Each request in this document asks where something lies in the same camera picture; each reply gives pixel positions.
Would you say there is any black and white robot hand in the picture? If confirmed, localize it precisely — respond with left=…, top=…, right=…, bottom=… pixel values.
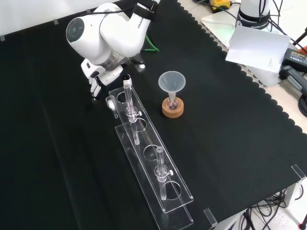
left=80, top=57, right=146, bottom=102

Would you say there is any clear glass weighing funnel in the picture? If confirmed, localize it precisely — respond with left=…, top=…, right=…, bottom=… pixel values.
left=105, top=95, right=119, bottom=119

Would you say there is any white translucent plastic funnel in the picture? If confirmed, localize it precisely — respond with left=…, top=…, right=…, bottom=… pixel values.
left=158, top=70, right=186, bottom=101

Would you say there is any clear acrylic funnel stand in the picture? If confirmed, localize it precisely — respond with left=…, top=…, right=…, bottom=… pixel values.
left=108, top=80, right=195, bottom=230

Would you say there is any small clear round-bottom flask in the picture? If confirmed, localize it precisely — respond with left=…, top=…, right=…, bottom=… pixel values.
left=166, top=93, right=181, bottom=112

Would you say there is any yellow stop button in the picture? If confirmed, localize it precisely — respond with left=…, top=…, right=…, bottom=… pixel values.
left=209, top=0, right=233, bottom=13

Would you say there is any black bench cloth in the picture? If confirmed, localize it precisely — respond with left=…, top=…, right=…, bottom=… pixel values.
left=0, top=0, right=307, bottom=230

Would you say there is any white paper sheet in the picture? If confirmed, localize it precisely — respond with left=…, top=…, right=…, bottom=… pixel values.
left=225, top=25, right=292, bottom=73

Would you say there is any clear acrylic edge clip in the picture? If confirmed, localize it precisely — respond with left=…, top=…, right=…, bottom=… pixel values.
left=203, top=207, right=218, bottom=229
left=291, top=163, right=307, bottom=184

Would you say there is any black power supply box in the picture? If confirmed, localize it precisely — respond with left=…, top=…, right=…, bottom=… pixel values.
left=279, top=47, right=307, bottom=72

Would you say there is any green cable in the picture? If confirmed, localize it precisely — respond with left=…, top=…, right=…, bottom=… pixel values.
left=144, top=33, right=160, bottom=52

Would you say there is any cork ring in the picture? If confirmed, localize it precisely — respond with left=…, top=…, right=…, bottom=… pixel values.
left=162, top=97, right=185, bottom=119

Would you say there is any black cable bundle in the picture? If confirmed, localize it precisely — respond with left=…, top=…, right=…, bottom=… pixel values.
left=236, top=188, right=292, bottom=230

